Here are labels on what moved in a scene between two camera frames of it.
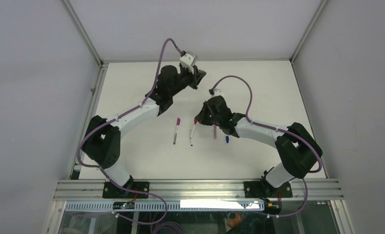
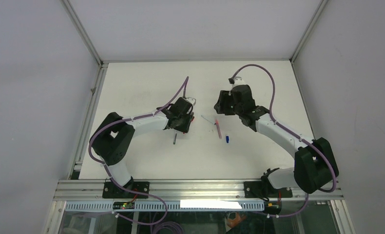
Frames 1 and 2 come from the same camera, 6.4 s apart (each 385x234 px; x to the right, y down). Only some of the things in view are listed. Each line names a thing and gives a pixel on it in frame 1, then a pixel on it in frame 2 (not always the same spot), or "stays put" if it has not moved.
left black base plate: (111, 189) stays put
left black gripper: (196, 78) → (185, 128)
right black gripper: (201, 117) → (221, 107)
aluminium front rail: (195, 189) stays put
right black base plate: (264, 189) stays put
